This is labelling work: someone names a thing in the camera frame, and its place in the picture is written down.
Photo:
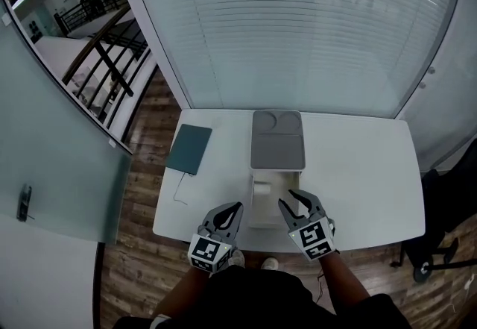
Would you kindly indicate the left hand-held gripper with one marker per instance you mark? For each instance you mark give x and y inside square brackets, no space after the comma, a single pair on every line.
[208,251]

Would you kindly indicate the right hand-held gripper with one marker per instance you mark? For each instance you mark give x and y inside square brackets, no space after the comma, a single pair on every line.
[313,238]

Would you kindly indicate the small white item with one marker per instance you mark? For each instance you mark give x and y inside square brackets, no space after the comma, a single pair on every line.
[262,188]

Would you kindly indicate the white box with grey lid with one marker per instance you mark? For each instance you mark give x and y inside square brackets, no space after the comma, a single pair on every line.
[277,148]

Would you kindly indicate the person's right forearm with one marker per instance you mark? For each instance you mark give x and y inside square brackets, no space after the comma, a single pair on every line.
[341,282]

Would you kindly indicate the person's left forearm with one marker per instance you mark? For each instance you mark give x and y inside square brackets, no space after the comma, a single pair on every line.
[179,292]

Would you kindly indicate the person's left shoe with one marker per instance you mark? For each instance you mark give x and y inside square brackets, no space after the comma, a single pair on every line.
[236,258]

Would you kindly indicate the person's shoe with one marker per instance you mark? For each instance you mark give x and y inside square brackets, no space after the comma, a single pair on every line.
[270,264]
[236,258]

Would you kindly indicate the person's right shoe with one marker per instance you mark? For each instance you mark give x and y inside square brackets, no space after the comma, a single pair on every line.
[270,264]

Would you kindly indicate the dark green notebook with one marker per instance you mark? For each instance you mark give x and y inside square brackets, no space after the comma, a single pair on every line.
[189,148]

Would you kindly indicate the person's black clothing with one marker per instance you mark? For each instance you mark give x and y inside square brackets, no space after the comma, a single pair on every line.
[253,301]

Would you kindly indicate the white wristband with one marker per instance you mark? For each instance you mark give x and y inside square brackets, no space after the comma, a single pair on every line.
[159,322]

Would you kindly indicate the black office chair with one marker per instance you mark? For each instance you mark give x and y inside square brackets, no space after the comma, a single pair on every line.
[432,200]

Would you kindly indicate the frosted glass door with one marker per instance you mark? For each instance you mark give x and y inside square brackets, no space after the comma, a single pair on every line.
[56,156]

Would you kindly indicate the white window blinds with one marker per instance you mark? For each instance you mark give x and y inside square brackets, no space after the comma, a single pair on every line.
[279,21]

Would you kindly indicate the black railing with wooden handrail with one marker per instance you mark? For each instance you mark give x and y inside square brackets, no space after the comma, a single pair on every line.
[108,59]

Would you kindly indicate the black balcony railing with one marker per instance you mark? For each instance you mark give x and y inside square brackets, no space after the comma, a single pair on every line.
[85,10]

